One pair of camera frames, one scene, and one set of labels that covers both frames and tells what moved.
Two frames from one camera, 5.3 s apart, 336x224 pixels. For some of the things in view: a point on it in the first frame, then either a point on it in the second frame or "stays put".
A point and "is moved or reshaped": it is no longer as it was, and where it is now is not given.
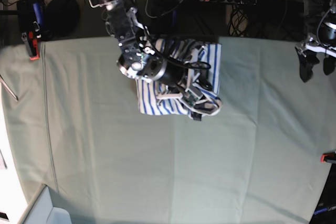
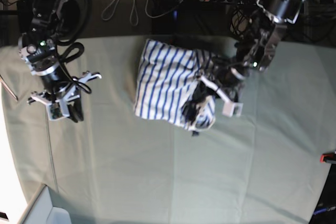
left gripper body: x=191 y=94 → x=66 y=94
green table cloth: x=79 y=130 stays put
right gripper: x=311 y=44 → x=190 y=108
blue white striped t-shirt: x=200 y=95 is moved or reshaped
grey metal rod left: x=8 y=88 stays put
